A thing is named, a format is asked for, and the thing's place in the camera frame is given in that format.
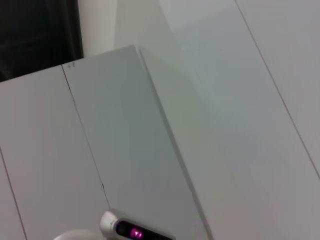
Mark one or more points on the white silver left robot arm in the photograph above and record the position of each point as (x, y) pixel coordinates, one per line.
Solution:
(80, 235)

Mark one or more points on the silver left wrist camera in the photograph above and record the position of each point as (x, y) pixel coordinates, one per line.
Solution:
(130, 227)

